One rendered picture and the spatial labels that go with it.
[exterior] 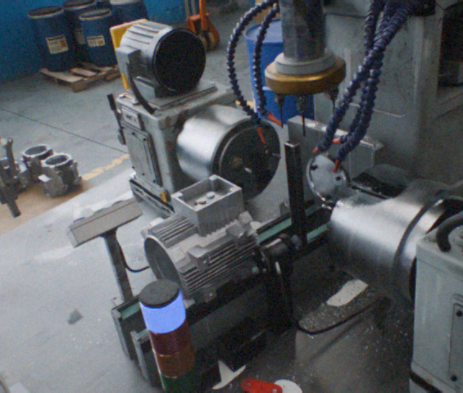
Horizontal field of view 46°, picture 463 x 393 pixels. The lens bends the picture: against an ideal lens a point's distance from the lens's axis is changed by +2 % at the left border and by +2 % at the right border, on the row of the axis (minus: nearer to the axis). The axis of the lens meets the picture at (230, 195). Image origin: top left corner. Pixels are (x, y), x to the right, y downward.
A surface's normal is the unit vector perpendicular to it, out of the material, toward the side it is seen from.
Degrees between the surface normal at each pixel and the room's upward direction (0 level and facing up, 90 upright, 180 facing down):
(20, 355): 0
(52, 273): 0
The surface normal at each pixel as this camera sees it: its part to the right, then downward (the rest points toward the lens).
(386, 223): -0.67, -0.29
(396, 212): -0.53, -0.52
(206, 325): 0.59, 0.34
